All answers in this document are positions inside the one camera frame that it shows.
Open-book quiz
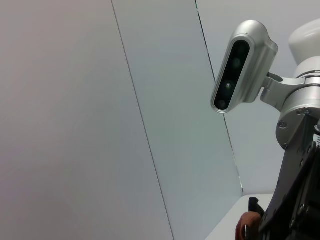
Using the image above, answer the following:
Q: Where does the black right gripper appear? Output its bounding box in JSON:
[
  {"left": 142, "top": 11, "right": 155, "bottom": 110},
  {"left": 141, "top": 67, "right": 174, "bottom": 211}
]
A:
[{"left": 257, "top": 113, "right": 320, "bottom": 240}]

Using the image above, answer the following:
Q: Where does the brown round object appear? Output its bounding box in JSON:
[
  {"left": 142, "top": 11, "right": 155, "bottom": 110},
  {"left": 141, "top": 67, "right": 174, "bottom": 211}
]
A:
[{"left": 234, "top": 211, "right": 263, "bottom": 240}]

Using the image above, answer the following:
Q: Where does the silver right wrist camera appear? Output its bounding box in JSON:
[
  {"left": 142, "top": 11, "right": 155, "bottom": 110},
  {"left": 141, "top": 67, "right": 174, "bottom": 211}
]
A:
[{"left": 210, "top": 19, "right": 279, "bottom": 115}]

